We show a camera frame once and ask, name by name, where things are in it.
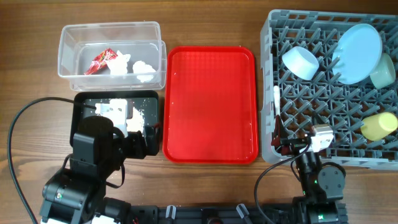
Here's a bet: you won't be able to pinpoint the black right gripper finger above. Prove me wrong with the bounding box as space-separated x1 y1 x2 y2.
271 137 282 153
273 114 285 139

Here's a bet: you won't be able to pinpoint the white plastic spoon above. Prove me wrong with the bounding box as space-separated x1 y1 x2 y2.
273 85 280 124

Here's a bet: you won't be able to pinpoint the light blue bowl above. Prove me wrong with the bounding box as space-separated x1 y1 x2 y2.
282 46 319 80

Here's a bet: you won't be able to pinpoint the white napkin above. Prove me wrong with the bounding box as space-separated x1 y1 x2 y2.
132 61 156 83

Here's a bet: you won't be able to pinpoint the yellow plastic cup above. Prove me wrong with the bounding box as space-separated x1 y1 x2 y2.
361 112 397 141

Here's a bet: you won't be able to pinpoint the light blue plate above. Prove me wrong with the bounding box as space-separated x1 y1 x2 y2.
331 24 382 85

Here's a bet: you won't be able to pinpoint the mint green bowl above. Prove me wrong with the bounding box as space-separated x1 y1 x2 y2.
370 53 396 89

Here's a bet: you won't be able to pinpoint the rice and food scraps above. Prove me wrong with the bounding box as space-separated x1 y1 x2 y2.
126 98 158 133

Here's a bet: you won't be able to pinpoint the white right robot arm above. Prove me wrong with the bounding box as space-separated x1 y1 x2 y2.
271 115 346 223

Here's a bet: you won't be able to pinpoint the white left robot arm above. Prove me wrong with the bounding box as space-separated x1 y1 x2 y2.
40 116 159 223

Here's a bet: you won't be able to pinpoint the black food waste tray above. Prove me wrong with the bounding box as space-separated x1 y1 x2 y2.
70 90 160 149

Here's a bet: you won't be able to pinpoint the grey dishwasher rack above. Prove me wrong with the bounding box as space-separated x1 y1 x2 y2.
260 9 397 170

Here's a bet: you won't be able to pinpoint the clear plastic waste bin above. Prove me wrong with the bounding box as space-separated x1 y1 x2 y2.
57 21 167 91

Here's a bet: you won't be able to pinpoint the red serving tray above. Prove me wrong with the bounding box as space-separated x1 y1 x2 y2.
162 46 259 164

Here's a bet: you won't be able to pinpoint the crumpled white tissue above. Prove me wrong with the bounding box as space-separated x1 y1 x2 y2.
105 50 131 75

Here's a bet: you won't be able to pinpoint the red snack wrapper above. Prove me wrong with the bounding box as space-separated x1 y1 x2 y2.
84 48 118 75

